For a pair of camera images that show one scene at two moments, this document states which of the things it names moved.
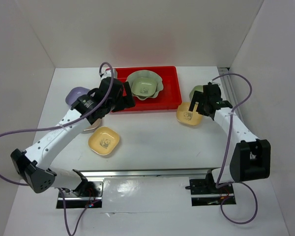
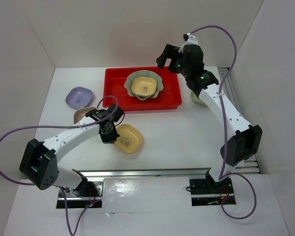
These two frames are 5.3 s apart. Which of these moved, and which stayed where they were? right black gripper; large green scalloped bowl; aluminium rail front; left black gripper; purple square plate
Moved: left black gripper; right black gripper
Stayed: large green scalloped bowl; purple square plate; aluminium rail front
